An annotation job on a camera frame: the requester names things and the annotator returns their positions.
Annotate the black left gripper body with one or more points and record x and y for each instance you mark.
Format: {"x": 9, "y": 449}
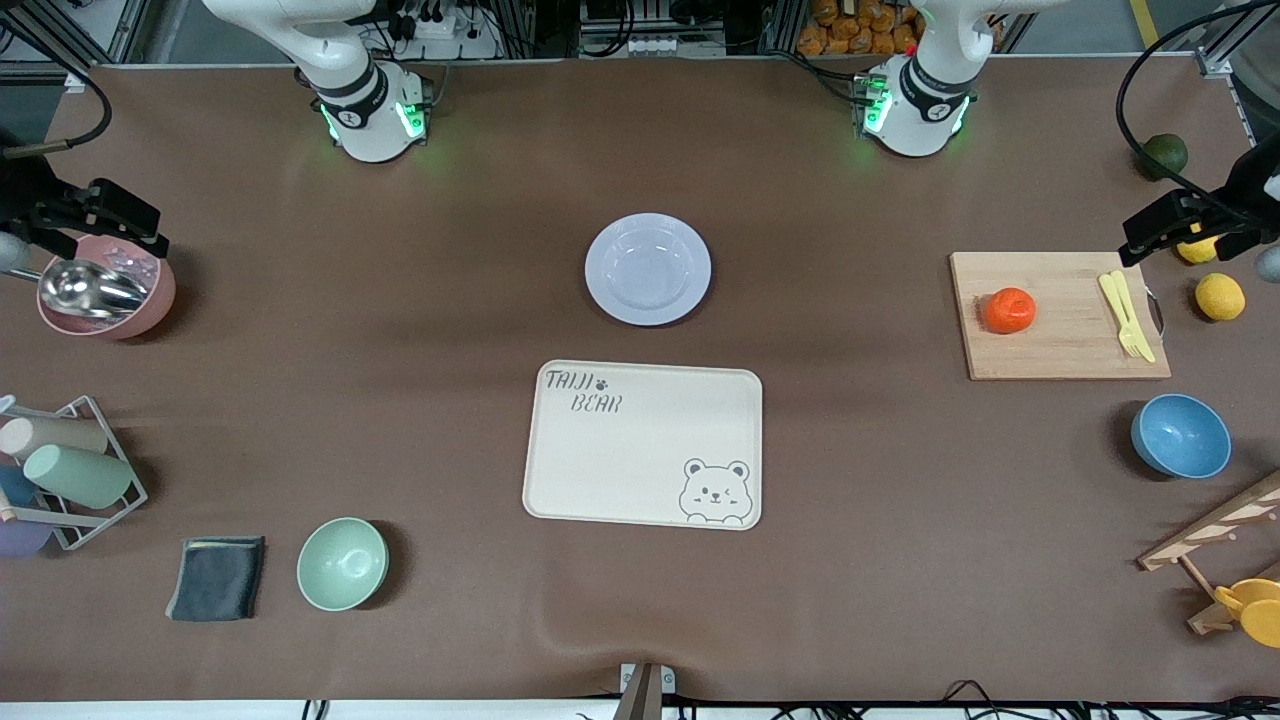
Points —
{"x": 1243, "y": 194}

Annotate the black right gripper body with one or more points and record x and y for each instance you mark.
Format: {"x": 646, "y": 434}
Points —
{"x": 27, "y": 194}

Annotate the orange mandarin fruit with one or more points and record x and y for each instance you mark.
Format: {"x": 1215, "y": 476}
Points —
{"x": 1010, "y": 311}

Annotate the pale lavender round plate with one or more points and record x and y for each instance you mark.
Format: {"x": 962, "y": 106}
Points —
{"x": 648, "y": 270}

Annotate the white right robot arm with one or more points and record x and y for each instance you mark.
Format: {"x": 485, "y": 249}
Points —
{"x": 370, "y": 130}

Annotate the yellow lemon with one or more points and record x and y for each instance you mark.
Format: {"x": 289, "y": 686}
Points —
{"x": 1220, "y": 297}
{"x": 1198, "y": 252}

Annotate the clear ice cubes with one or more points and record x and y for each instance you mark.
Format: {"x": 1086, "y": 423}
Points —
{"x": 135, "y": 262}

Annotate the shiny metal scoop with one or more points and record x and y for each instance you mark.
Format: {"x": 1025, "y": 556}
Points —
{"x": 85, "y": 288}

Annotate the dark green avocado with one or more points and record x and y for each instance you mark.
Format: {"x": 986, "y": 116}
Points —
{"x": 1166, "y": 156}

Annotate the yellow plastic fork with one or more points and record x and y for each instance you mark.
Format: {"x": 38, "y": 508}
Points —
{"x": 1112, "y": 295}

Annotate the pink bowl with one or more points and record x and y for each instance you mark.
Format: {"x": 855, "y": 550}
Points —
{"x": 150, "y": 305}

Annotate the yellow plastic knife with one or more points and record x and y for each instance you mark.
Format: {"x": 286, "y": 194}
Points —
{"x": 1143, "y": 345}

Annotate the wooden cutting board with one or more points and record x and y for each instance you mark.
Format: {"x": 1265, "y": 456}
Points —
{"x": 1050, "y": 330}

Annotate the blue bowl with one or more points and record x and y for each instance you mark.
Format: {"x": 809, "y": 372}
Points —
{"x": 1182, "y": 436}

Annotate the beige cup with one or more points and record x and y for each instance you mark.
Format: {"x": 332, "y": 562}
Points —
{"x": 55, "y": 436}

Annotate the sage green cup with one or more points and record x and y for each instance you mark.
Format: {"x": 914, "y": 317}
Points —
{"x": 80, "y": 476}

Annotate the blue cup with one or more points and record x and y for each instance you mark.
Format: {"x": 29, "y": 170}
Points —
{"x": 15, "y": 487}

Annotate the wooden drying rack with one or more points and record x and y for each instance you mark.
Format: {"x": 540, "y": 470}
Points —
{"x": 1215, "y": 525}

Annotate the purple cup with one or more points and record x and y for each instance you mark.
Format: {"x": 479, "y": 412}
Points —
{"x": 22, "y": 538}

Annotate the bag of orange fruits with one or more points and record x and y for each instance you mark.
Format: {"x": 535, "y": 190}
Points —
{"x": 860, "y": 28}

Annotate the yellow mug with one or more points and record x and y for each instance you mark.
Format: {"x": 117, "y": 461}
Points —
{"x": 1258, "y": 612}

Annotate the white power strip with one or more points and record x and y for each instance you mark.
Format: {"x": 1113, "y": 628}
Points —
{"x": 450, "y": 35}

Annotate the folded dark grey cloth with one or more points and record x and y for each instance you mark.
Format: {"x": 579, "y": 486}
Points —
{"x": 215, "y": 580}

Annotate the mint green bowl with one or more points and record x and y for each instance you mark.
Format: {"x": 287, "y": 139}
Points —
{"x": 342, "y": 564}

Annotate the cream bear print tray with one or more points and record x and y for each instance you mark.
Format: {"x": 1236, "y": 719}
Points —
{"x": 640, "y": 450}

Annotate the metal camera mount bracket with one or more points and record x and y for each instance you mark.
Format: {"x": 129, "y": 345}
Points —
{"x": 645, "y": 690}

